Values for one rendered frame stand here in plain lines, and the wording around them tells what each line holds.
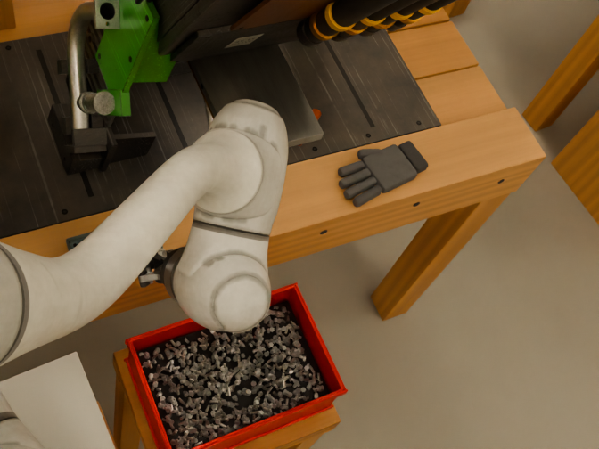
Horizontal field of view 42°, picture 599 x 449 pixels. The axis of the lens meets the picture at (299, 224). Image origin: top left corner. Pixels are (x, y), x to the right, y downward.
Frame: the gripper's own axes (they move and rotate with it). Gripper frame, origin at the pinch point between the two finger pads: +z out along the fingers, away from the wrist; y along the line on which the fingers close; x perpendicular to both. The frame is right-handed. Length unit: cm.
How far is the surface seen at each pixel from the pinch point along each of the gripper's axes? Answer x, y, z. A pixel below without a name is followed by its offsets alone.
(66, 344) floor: -35, -11, 94
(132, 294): -7.6, -3.7, 11.9
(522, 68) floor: 9, 186, 124
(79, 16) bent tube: 41.1, -1.5, 7.6
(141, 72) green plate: 30.0, 4.6, 0.4
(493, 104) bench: 9, 85, 17
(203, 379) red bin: -21.4, 1.5, -4.7
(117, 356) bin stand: -16.9, -9.5, 8.7
